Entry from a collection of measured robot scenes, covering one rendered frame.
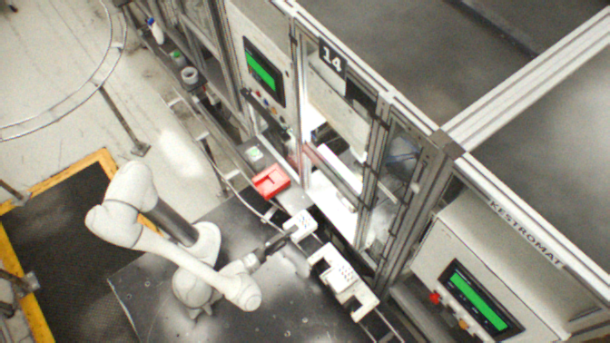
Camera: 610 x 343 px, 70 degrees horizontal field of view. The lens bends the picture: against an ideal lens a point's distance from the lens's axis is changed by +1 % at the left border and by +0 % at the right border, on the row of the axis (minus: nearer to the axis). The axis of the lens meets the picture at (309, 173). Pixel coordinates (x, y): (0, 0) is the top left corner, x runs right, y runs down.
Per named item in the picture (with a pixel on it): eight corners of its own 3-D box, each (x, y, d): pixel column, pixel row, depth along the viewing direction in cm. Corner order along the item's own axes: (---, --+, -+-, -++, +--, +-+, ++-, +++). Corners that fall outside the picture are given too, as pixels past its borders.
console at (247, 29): (238, 83, 202) (217, 1, 162) (288, 55, 210) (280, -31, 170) (291, 142, 185) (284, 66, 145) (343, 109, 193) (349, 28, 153)
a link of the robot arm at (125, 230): (136, 246, 158) (149, 212, 165) (87, 228, 148) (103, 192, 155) (122, 250, 167) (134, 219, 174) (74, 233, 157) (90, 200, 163)
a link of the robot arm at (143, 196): (191, 269, 224) (202, 230, 234) (219, 272, 219) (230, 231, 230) (90, 201, 161) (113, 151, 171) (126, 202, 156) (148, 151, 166)
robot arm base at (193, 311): (196, 327, 215) (193, 324, 210) (174, 291, 224) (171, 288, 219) (227, 303, 220) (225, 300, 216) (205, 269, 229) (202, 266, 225)
